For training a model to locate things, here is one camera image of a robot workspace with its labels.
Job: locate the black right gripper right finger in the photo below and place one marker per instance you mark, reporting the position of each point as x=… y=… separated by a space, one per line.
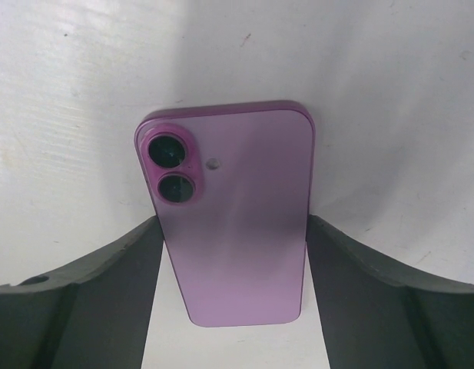
x=377 y=312

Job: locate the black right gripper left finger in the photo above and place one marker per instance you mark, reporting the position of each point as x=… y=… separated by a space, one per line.
x=91 y=313

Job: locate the purple smartphone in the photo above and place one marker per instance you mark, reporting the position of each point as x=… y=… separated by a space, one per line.
x=230 y=185

